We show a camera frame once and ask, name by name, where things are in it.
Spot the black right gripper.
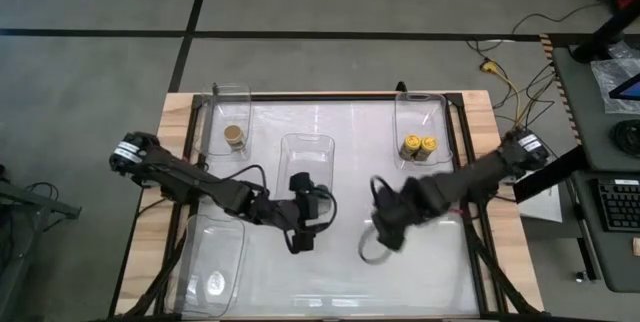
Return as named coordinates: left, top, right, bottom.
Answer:
left=373, top=178, right=432, bottom=252

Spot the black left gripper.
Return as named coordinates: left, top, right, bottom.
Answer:
left=287, top=171, right=332, bottom=256

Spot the yellow lid spice jar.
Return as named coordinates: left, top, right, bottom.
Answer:
left=415, top=135, right=440, bottom=162
left=398, top=133, right=423, bottom=162

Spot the tan lid spice jar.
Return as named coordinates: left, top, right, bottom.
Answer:
left=222, top=124, right=247, bottom=153

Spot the clear plastic bin with sticker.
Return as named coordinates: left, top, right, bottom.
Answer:
left=167, top=214, right=246, bottom=319

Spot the white paper sheet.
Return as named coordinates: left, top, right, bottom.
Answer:
left=517, top=181, right=564, bottom=224

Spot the black floor beam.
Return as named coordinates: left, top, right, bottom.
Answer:
left=512, top=145, right=590, bottom=204

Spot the light wooden table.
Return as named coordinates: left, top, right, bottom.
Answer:
left=114, top=90, right=546, bottom=319

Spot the grey desk with striped edge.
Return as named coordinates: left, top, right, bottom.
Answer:
left=541, top=33, right=640, bottom=172

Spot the black keyboard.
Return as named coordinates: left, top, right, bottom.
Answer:
left=596, top=178, right=640, bottom=233

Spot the dark grey desk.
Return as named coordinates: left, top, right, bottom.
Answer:
left=571, top=169, right=640, bottom=294

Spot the clear plastic bag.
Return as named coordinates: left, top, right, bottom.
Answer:
left=589, top=54, right=640, bottom=115

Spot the blue screen tablet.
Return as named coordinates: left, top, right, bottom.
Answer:
left=608, top=72, right=640, bottom=101

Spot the black desk leg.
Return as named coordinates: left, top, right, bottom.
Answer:
left=571, top=9, right=640, bottom=64

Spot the grey metal stand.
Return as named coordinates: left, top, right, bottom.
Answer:
left=0, top=161, right=84, bottom=322

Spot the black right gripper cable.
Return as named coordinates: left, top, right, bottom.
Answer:
left=357, top=175, right=397, bottom=266

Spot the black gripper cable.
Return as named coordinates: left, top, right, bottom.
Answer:
left=219, top=163, right=339, bottom=256
left=357, top=175, right=397, bottom=266

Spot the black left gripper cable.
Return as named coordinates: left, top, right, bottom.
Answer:
left=219, top=163, right=339, bottom=256

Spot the black metal rig frame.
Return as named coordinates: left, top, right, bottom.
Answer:
left=119, top=81, right=544, bottom=322

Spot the yellow cable with plug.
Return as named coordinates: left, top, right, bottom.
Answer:
left=477, top=58, right=524, bottom=133

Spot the black cable bundle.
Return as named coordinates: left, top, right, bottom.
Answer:
left=464, top=36, right=559, bottom=136

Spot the black coiled cable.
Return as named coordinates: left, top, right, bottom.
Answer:
left=609, top=119, right=640, bottom=159

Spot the long black floor cable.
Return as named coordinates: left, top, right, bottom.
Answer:
left=510, top=1, right=604, bottom=36

